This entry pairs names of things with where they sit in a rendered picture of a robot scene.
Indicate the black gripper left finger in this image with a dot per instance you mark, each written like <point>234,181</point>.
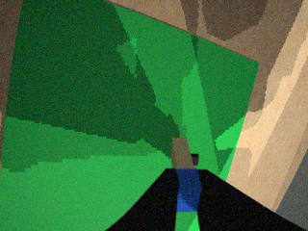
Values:
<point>156,210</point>

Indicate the green square zone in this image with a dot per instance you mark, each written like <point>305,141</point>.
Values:
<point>96,95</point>

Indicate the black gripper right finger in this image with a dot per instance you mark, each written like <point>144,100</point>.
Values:
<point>222,207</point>

